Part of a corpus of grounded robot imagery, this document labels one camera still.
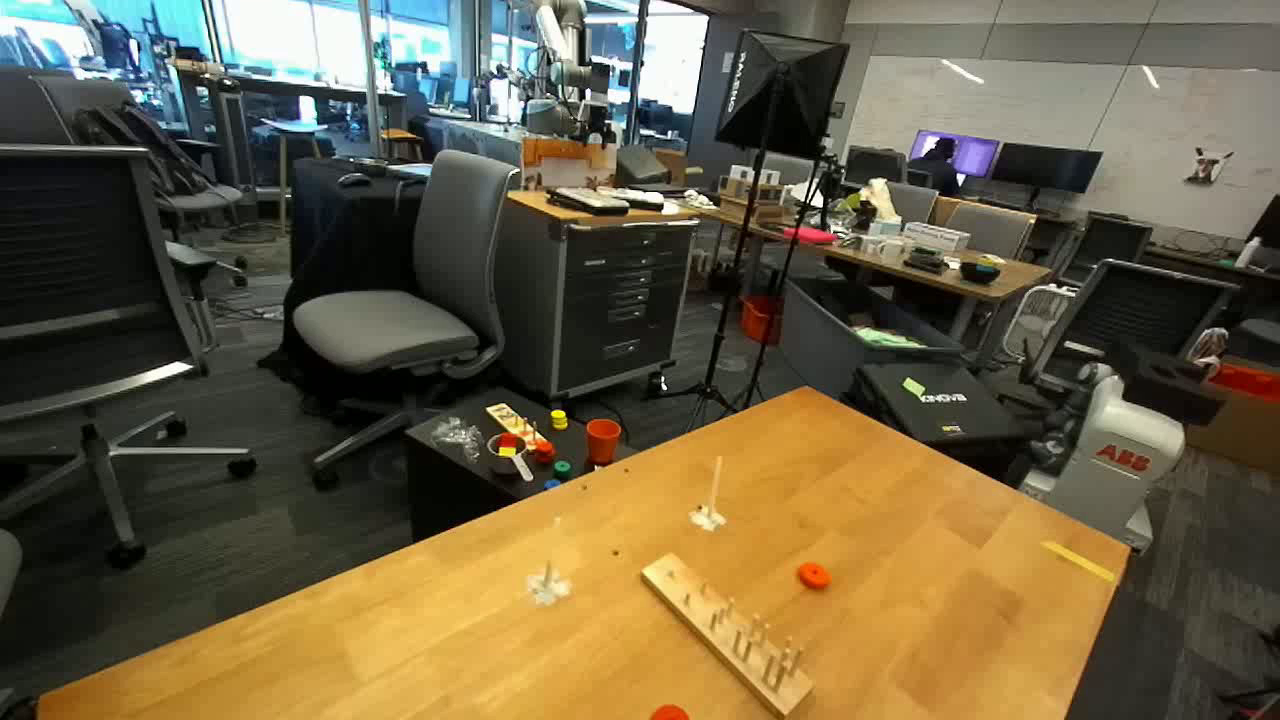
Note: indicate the red bucket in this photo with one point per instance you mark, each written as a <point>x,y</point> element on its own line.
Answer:
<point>762,319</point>

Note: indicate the wooden peg stand board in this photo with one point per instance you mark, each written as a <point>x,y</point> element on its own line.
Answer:
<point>765,661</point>

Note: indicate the yellow tape strip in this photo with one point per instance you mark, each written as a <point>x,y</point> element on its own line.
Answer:
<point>1079,563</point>

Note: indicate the black toolbox case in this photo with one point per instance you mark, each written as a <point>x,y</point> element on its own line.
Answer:
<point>934,400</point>

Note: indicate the orange cup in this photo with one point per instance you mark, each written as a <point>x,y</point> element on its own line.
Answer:
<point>602,436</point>

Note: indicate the black low side table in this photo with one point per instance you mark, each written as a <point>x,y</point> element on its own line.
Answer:
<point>462,460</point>

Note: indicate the grey office chair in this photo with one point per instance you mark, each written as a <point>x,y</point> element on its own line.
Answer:
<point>438,332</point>

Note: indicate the black mesh office chair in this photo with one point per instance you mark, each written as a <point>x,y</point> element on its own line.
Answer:
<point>88,310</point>

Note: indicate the white ABB robot base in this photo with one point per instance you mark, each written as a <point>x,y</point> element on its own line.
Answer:
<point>1108,460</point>

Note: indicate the clear acrylic peg stand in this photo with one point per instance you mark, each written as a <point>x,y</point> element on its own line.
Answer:
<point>550,587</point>
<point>708,513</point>

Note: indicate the orange ring mid table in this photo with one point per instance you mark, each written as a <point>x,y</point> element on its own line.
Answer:
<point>812,577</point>

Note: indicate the grey rolling cabinet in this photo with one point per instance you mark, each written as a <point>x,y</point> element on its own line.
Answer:
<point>589,300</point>

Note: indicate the black softbox light stand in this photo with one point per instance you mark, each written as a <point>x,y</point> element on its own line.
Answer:
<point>779,102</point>

